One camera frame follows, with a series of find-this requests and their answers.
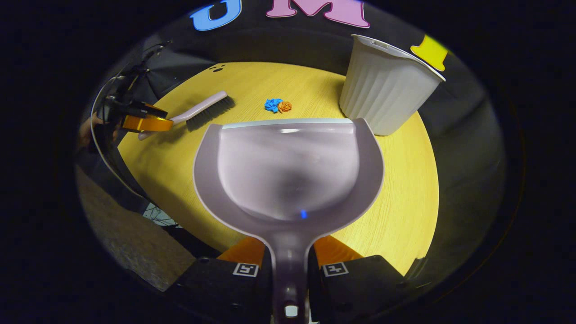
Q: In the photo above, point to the white printed sheet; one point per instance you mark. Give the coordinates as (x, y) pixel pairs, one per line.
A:
(158, 215)

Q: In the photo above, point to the pale purple dustpan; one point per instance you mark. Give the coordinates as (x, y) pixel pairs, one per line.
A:
(288, 171)

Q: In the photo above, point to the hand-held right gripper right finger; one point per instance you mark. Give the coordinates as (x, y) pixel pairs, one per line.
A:
(360, 279)

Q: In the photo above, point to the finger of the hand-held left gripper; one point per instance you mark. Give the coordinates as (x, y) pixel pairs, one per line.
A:
(148, 123)
(150, 110)

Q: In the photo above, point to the pale purple small broom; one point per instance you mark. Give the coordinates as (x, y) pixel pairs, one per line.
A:
(204, 108)

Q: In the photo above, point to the white ribbed garbage bin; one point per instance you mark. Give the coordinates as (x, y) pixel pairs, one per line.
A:
(387, 90)

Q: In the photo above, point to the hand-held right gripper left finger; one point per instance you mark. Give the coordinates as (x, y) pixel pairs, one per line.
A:
(225, 279)

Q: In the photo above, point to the blue paper trash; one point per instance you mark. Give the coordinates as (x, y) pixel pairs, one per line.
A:
(272, 105)

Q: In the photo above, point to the black backdrop cloth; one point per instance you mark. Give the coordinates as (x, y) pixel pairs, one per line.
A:
(292, 45)

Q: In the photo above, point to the orange paper trash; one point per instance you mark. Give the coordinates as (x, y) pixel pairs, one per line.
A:
(285, 106)

